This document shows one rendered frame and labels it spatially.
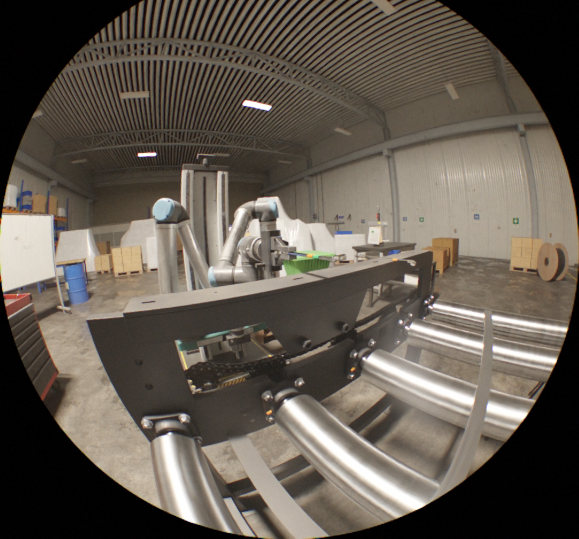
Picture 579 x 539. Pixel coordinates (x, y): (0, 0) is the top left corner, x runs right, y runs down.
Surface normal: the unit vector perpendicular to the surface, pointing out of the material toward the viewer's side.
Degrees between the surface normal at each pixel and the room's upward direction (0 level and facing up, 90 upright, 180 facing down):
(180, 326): 90
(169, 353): 90
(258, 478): 0
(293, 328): 90
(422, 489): 8
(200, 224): 90
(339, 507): 0
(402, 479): 3
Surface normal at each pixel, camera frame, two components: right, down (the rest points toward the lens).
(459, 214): -0.85, 0.08
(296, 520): -0.04, -0.99
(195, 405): 0.53, 0.06
